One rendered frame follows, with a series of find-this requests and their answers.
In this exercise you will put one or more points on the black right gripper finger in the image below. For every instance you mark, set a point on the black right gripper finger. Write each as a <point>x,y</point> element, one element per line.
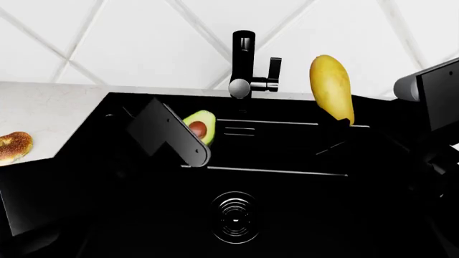
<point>342,121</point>

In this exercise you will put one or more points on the halved avocado with pit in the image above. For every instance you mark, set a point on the halved avocado with pit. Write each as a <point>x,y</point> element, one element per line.
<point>205,121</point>

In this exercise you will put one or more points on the yellow mango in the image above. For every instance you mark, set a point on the yellow mango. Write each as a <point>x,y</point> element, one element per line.
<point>331,86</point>

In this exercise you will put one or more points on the black kitchen sink basin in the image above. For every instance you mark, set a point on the black kitchen sink basin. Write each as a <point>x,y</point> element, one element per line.
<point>287,204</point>

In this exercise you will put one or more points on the round black sink drain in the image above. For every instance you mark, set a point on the round black sink drain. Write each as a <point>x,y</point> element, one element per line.
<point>235,217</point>

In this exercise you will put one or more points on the brown seeded bagel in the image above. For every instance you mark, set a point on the brown seeded bagel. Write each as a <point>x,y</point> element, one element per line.
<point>14,146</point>

